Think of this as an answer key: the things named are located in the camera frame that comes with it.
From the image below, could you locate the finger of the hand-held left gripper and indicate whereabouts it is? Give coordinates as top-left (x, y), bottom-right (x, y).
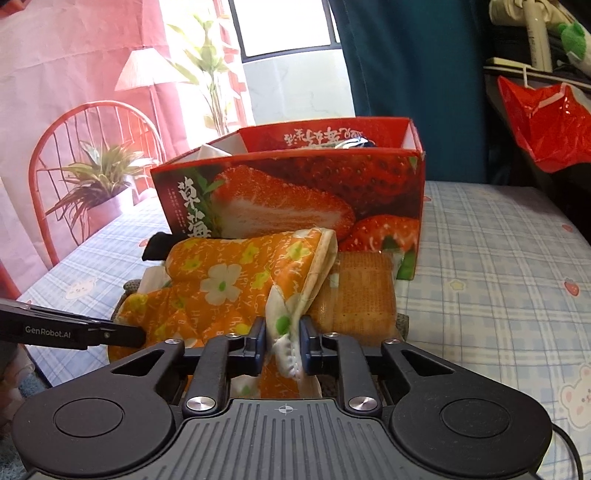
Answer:
top-left (0, 298), bottom-right (147, 350)

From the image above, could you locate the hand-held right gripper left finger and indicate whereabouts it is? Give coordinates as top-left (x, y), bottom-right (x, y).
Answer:
top-left (108, 318), bottom-right (269, 418)

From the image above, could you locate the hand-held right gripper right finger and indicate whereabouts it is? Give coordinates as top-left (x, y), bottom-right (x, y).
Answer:
top-left (299, 318), bottom-right (458, 415)

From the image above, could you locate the orange floral oven mitt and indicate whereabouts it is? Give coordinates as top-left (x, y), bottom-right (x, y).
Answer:
top-left (113, 227), bottom-right (338, 400)

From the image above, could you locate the black knitted cloth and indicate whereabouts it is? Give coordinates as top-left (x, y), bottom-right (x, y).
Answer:
top-left (142, 232), bottom-right (174, 264)

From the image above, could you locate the red strawberry print cardboard box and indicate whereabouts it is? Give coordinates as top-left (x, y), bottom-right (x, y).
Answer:
top-left (151, 117), bottom-right (426, 281)

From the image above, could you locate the white cloth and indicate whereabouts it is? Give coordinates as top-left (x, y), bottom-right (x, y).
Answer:
top-left (137, 267), bottom-right (174, 295)

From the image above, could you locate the checked printed tablecloth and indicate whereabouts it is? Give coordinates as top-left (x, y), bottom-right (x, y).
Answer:
top-left (18, 180), bottom-right (591, 480)

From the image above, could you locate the dark shiny item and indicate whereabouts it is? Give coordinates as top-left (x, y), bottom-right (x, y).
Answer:
top-left (318, 137), bottom-right (376, 150)

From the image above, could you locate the pink printed backdrop cloth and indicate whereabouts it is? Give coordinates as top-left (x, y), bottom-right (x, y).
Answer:
top-left (0, 0), bottom-right (257, 301)

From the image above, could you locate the dark teal curtain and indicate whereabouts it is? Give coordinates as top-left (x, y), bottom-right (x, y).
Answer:
top-left (330, 0), bottom-right (496, 183)

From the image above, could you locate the dark framed window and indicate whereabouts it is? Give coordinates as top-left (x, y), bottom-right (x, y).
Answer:
top-left (228, 0), bottom-right (342, 62)

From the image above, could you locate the red plastic bag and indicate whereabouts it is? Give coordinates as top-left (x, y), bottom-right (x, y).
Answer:
top-left (498, 75), bottom-right (591, 174)

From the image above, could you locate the green and white plush toy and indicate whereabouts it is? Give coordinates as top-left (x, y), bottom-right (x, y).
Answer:
top-left (556, 21), bottom-right (591, 77)

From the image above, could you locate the black cable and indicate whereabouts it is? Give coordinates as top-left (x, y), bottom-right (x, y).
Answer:
top-left (551, 422), bottom-right (583, 480)

